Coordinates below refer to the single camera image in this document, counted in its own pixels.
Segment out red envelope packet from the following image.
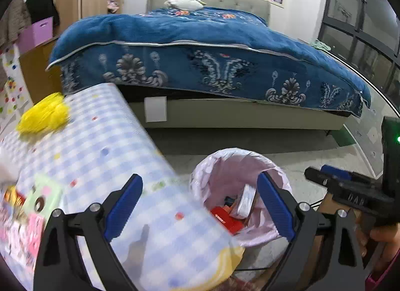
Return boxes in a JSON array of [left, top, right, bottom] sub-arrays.
[[211, 206, 244, 235]]

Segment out pink lined trash bin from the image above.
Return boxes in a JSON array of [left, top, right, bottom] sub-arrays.
[[189, 148, 292, 248]]

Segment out person's right hand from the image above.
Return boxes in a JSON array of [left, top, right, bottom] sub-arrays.
[[356, 214, 399, 271]]

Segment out checkered tablecloth table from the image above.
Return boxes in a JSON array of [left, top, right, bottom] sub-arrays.
[[1, 84, 244, 290]]

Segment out dark framed window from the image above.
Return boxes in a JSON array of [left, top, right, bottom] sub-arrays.
[[318, 0, 399, 106]]

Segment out brown drawer cabinet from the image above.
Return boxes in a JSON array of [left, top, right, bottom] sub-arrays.
[[19, 37, 62, 104]]

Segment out blue floral bed blanket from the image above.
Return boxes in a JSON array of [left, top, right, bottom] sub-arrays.
[[49, 7, 372, 117]]

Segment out purple storage box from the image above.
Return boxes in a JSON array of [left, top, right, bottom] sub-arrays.
[[17, 17, 53, 55]]

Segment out brown quilted jacket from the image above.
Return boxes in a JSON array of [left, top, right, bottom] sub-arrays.
[[0, 0, 32, 49]]

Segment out white pillow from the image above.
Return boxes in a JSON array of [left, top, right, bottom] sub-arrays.
[[164, 0, 206, 11]]

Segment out grey upholstered bed frame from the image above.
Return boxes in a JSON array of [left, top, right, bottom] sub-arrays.
[[129, 0, 348, 130]]

